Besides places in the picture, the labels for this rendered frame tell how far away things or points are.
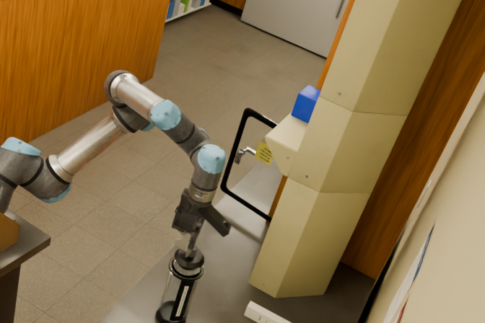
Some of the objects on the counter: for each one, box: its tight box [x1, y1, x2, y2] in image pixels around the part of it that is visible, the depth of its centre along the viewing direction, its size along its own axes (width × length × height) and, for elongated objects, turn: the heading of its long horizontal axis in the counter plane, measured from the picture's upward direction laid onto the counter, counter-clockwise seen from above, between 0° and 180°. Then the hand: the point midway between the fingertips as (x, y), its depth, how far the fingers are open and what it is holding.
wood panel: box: [266, 0, 485, 280], centre depth 217 cm, size 49×3×140 cm, turn 40°
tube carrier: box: [159, 255, 204, 322], centre depth 195 cm, size 11×11×21 cm
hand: (190, 250), depth 186 cm, fingers closed on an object, 3 cm apart
